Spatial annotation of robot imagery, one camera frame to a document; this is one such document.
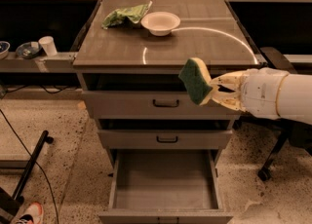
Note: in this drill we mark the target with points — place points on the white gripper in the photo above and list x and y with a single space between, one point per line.
260 92

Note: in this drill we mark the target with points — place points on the green yellow sponge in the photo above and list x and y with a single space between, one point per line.
196 79

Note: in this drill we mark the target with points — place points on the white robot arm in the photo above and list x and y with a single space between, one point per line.
294 100

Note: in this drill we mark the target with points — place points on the grey drawer cabinet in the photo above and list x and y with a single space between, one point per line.
207 31

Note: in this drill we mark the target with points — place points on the bottom grey drawer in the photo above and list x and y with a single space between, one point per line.
164 187

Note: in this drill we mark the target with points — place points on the grey drawer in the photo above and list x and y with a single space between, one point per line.
130 96
164 187
164 134

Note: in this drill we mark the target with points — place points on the middle grey drawer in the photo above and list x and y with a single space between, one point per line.
164 134

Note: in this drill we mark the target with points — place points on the top grey drawer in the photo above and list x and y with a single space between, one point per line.
130 96

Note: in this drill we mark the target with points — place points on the black office chair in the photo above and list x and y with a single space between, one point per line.
296 133

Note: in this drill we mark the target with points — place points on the white bowl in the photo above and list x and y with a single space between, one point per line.
160 23

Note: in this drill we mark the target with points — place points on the green crumpled bag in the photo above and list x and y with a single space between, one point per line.
134 14

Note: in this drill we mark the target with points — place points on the grey side shelf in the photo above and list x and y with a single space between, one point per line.
61 63

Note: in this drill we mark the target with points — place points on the white paper cup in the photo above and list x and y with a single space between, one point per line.
48 45

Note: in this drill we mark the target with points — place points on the blue patterned bowl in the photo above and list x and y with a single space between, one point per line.
29 50

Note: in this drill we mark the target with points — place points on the white orange sneaker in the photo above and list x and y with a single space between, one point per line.
34 214

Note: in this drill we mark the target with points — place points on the black metal stand leg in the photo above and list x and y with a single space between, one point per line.
10 204

